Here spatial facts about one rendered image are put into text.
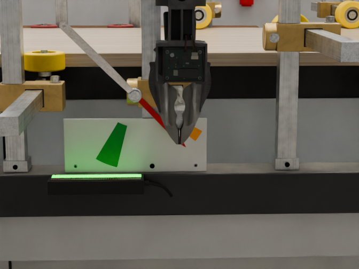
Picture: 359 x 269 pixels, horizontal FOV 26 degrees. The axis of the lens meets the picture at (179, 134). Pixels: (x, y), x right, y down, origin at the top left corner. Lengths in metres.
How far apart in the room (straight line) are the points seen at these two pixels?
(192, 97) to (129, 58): 0.50
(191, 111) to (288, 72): 0.36
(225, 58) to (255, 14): 7.04
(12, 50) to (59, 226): 0.34
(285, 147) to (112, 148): 0.32
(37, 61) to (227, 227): 0.48
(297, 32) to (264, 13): 7.22
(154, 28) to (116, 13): 7.26
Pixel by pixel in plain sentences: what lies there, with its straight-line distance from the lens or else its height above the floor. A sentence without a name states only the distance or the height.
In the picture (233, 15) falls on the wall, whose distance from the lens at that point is 8.62.
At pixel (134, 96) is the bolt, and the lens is 1.39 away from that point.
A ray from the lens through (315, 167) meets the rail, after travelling 1.48.
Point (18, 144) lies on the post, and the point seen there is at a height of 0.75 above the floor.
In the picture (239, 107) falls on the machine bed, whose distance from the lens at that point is 1.65.
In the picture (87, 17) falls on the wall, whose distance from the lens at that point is 8.70.
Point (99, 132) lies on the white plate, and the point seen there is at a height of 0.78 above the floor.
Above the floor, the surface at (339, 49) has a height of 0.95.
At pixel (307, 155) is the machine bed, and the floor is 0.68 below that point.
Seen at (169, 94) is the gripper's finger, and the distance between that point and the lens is 1.12.
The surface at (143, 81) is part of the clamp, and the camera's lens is 1.40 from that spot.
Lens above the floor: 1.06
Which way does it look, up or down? 12 degrees down
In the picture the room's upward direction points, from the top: straight up
